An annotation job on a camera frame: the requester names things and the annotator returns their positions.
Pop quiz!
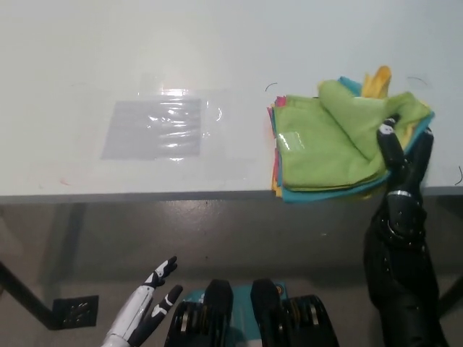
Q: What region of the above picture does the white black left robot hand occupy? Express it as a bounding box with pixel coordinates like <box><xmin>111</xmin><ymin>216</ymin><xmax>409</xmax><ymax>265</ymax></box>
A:
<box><xmin>101</xmin><ymin>256</ymin><xmax>184</xmax><ymax>347</ymax></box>

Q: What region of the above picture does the clear plastic sheet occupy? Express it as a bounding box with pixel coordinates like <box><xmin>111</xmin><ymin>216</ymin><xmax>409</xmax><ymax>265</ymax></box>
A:
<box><xmin>100</xmin><ymin>98</ymin><xmax>203</xmax><ymax>161</ymax></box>

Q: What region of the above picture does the clear plastic film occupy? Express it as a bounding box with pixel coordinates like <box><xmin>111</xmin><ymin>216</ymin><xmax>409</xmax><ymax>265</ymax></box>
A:
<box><xmin>137</xmin><ymin>73</ymin><xmax>262</xmax><ymax>181</ymax></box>

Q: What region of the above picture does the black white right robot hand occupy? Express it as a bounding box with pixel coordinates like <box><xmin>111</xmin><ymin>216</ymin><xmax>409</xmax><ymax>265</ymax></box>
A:
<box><xmin>375</xmin><ymin>113</ymin><xmax>436</xmax><ymax>195</ymax></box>

